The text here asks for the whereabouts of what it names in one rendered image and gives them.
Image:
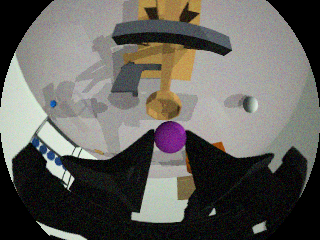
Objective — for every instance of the white ball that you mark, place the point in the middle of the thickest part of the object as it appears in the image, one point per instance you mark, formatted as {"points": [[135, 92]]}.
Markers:
{"points": [[250, 104]]}

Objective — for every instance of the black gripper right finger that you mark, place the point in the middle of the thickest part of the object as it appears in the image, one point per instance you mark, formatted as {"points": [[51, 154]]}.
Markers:
{"points": [[215, 172]]}

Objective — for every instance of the purple ball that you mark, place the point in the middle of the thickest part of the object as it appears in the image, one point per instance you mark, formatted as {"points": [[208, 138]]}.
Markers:
{"points": [[170, 137]]}

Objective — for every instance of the blue ball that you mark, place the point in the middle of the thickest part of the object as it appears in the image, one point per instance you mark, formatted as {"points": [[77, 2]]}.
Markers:
{"points": [[53, 103]]}

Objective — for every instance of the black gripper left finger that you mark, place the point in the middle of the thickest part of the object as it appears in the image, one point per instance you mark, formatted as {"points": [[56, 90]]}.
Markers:
{"points": [[125, 174]]}

